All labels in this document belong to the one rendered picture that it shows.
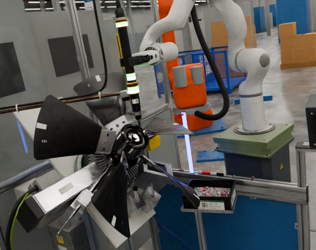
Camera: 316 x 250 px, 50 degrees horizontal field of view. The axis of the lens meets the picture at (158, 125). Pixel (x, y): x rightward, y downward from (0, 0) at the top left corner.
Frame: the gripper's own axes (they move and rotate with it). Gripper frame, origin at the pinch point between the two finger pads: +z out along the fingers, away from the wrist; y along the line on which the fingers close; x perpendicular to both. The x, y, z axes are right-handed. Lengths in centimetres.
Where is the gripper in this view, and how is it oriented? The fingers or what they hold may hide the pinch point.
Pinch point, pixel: (128, 61)
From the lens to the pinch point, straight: 133.6
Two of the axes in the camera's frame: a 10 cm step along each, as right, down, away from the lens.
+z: -5.6, 3.0, -7.8
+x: -1.5, -9.5, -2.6
